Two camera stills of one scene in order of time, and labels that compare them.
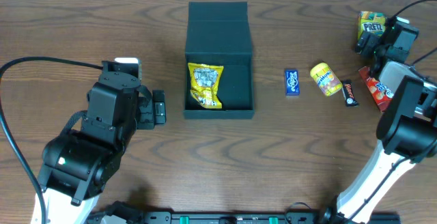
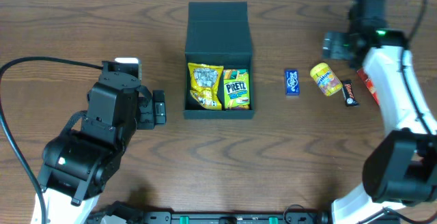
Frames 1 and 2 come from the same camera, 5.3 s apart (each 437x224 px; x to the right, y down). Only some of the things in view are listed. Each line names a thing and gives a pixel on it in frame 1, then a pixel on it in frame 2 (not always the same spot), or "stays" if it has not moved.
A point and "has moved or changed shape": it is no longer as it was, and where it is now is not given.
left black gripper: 158,108 stays
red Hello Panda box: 381,94 stays
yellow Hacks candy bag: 205,80 stays
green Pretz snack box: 371,22 has moved or changed shape
